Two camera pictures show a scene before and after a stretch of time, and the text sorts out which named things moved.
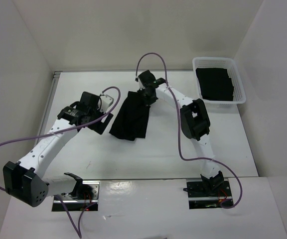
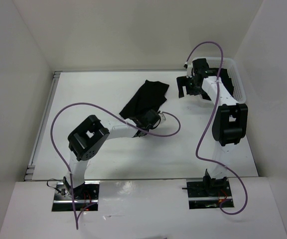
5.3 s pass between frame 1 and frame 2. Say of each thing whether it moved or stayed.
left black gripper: moved
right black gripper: moved
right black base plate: stayed
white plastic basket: stayed
